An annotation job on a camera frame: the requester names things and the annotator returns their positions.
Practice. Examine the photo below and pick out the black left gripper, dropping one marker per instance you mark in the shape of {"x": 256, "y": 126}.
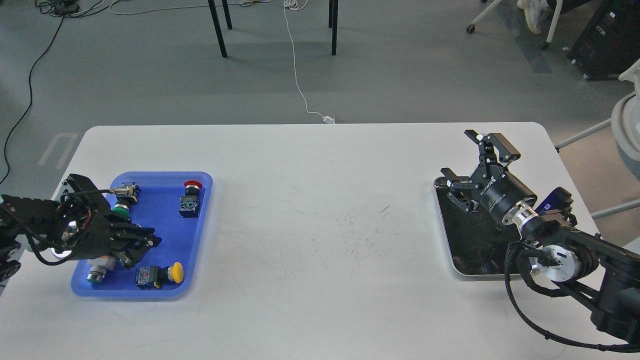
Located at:
{"x": 110, "y": 235}

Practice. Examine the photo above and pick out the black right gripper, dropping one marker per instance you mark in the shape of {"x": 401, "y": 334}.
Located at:
{"x": 491, "y": 184}

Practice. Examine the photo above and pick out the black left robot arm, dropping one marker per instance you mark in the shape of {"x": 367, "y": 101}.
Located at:
{"x": 79, "y": 226}

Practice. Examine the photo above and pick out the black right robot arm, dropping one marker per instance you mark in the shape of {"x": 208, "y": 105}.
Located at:
{"x": 551, "y": 255}

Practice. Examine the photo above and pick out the orange green push button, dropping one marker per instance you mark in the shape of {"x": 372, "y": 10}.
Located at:
{"x": 99, "y": 267}

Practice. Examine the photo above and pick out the blue plastic tray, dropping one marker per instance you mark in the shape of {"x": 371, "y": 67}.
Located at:
{"x": 158, "y": 208}

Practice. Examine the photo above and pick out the silver metal tray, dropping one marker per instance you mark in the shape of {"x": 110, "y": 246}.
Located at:
{"x": 477, "y": 245}

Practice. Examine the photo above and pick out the white chair at right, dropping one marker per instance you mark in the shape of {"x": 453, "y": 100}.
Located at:
{"x": 624, "y": 122}

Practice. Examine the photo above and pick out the white office chair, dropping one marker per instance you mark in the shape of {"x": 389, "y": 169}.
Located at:
{"x": 555, "y": 9}

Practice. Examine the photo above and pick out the person leg with shoe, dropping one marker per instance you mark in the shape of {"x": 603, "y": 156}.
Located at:
{"x": 534, "y": 11}

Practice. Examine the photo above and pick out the black cabinet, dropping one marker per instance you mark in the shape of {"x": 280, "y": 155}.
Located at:
{"x": 610, "y": 42}

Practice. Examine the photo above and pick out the yellow push button switch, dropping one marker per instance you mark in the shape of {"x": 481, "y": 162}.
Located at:
{"x": 154, "y": 277}

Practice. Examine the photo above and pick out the green push button switch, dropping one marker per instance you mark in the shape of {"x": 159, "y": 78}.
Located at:
{"x": 126, "y": 196}

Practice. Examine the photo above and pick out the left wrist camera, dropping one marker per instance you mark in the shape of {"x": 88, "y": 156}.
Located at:
{"x": 81, "y": 188}

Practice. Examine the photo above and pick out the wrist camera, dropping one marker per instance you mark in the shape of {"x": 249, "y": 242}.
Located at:
{"x": 81, "y": 188}
{"x": 555, "y": 200}

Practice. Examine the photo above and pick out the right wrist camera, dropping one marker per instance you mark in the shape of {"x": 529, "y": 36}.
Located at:
{"x": 555, "y": 200}

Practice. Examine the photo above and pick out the red push button switch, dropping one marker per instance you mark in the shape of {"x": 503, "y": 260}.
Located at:
{"x": 190, "y": 202}

